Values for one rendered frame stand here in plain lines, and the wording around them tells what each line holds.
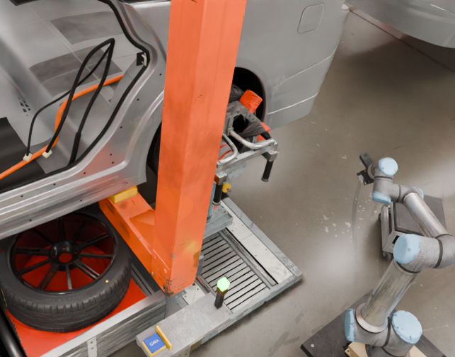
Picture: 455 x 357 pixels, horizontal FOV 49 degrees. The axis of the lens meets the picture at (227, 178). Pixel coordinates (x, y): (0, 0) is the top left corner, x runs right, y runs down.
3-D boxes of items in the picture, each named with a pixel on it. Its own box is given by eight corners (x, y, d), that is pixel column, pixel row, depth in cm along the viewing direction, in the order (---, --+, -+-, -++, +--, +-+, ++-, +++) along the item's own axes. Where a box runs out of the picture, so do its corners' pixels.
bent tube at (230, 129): (250, 124, 265) (254, 108, 258) (274, 144, 255) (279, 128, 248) (225, 134, 256) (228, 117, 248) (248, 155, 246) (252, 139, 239)
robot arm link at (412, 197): (477, 253, 186) (420, 183, 248) (444, 248, 185) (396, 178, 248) (465, 279, 190) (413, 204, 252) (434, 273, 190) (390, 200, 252)
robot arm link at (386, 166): (379, 174, 241) (381, 154, 242) (369, 178, 253) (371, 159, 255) (398, 178, 242) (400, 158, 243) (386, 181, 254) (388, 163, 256)
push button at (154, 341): (156, 334, 226) (156, 332, 225) (165, 346, 223) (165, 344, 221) (143, 342, 223) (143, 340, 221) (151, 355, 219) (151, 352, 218)
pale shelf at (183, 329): (209, 295, 250) (210, 292, 248) (230, 320, 242) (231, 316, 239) (135, 339, 227) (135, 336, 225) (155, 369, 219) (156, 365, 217)
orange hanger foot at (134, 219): (124, 195, 276) (125, 149, 253) (177, 260, 250) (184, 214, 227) (98, 206, 267) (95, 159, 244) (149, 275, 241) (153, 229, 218)
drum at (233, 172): (221, 151, 275) (225, 132, 266) (245, 175, 265) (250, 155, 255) (201, 160, 268) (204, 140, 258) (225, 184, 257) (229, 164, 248)
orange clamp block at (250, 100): (243, 105, 263) (253, 91, 261) (253, 113, 259) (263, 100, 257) (237, 102, 257) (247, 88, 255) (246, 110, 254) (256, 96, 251)
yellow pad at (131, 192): (124, 178, 263) (124, 171, 260) (138, 194, 257) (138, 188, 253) (101, 187, 256) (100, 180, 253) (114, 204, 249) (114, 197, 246)
